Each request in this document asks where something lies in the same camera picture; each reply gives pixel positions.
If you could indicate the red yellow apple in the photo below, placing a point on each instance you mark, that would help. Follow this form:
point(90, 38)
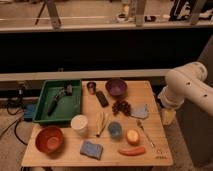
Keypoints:
point(132, 137)

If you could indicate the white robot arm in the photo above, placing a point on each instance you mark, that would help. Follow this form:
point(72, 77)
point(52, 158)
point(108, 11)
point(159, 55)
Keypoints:
point(187, 82)

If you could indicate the purple bowl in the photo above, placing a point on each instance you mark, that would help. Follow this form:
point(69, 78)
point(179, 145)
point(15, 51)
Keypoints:
point(116, 87)

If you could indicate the black remote control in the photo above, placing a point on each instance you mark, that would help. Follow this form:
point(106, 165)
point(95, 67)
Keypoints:
point(102, 99)

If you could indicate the dark grape bunch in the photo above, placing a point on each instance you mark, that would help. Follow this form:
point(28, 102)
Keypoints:
point(121, 106)

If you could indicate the wooden table board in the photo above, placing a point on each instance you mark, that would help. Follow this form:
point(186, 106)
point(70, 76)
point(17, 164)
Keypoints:
point(153, 149)

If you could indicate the blue folded cloth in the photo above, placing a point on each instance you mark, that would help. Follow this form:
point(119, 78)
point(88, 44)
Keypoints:
point(140, 112)

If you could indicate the green plastic tray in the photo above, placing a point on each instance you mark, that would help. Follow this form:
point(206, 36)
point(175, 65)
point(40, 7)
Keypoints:
point(67, 107)

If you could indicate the blue cup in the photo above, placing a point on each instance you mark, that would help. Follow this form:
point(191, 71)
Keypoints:
point(115, 130)

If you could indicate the white cup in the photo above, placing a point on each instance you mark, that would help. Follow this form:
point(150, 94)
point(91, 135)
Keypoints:
point(79, 124)

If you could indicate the metal spoon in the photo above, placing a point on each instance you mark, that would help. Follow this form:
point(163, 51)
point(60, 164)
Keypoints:
point(139, 124)

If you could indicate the blue sponge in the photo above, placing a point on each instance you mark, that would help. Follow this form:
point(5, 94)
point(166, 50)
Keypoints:
point(91, 150)

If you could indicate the orange carrot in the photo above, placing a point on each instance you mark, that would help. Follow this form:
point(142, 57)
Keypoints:
point(132, 152)

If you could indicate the orange bowl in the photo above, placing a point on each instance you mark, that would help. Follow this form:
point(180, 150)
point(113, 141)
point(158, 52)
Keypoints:
point(49, 139)

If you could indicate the blue box on floor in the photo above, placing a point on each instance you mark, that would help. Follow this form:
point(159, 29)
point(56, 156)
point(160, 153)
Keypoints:
point(29, 112)

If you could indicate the black handled brush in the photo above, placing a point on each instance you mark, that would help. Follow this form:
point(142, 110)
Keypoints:
point(65, 91)

